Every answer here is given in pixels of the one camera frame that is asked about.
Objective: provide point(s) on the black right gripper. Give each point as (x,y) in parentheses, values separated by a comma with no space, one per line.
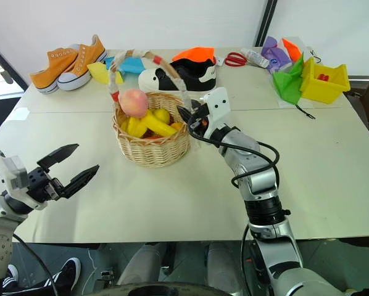
(198,121)

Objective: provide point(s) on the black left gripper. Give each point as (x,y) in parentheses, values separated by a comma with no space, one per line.
(41,185)

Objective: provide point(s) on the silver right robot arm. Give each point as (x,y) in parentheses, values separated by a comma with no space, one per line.
(261,185)

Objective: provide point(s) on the orange toy fruit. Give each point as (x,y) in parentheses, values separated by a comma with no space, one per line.
(176,125)

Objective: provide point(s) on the round yellow toy fruit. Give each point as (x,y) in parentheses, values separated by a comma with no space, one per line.
(162,114)

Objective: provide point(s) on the white and black shoe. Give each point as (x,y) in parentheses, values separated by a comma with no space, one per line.
(172,80)

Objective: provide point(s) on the long yellow toy fruit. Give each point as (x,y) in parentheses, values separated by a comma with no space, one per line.
(158,124)

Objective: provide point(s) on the red toy fruit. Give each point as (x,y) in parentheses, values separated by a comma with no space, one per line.
(152,135)

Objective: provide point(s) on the small white tag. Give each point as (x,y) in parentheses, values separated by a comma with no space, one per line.
(219,61)

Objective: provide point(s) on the orange cloth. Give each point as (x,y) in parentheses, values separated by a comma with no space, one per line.
(193,53)

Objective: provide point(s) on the pink toy peach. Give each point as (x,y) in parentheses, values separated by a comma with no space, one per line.
(133,103)

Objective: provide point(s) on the lobed yellow toy fruit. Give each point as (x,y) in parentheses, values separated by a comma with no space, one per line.
(132,127)

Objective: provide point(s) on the red scissors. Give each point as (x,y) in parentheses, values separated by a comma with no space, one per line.
(235,59)

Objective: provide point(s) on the blue paper sheet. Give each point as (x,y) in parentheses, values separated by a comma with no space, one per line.
(130,64)

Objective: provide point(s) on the white tube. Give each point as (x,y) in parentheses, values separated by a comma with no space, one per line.
(255,57)

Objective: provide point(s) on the orange canvas sneaker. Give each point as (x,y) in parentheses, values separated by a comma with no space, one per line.
(81,66)
(50,72)

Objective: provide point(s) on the yellow paper sheet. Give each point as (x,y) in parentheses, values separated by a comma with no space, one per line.
(99,72)

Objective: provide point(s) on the green bag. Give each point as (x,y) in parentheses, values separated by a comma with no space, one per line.
(287,84)

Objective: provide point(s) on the purple bag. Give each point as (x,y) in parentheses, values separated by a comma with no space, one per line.
(275,55)

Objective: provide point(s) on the black sneaker with white sole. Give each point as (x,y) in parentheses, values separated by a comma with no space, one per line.
(65,272)

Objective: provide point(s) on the orange bag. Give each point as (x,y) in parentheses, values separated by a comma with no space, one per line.
(291,49)

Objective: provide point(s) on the black striped sneaker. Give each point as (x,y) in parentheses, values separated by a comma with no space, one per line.
(10,277)

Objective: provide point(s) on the yellow plastic bin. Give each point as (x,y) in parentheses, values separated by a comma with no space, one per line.
(321,89)

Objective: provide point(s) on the small red block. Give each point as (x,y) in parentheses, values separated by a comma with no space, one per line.
(323,77)

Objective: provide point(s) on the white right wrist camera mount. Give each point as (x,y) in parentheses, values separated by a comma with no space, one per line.
(219,106)

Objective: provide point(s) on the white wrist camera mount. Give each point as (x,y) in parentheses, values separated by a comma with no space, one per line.
(13,180)
(219,106)

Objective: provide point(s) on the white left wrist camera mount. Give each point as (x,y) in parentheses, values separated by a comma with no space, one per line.
(13,180)

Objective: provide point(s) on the dark window frame post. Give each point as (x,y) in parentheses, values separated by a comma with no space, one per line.
(264,21)

